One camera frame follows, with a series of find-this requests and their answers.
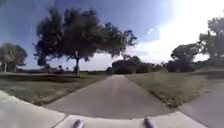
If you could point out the grass lawn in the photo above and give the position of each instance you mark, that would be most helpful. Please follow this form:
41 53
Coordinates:
166 85
40 88

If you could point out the grey asphalt road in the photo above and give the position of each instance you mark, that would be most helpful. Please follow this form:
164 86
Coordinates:
206 110

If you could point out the group of trees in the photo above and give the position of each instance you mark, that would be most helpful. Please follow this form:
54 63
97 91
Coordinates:
213 40

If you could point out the pale concrete pavement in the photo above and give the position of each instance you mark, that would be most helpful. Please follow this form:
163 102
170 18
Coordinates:
26 116

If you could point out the large spreading tree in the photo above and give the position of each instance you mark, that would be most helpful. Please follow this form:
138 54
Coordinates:
78 36

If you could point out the dark bushes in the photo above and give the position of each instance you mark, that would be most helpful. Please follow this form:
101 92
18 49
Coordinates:
126 66

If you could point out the robot's own part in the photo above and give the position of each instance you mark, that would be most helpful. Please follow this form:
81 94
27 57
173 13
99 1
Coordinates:
78 124
148 123

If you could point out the grey asphalt path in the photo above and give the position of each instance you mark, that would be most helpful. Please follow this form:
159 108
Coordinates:
110 96

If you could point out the small tree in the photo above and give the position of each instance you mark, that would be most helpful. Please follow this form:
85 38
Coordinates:
13 53

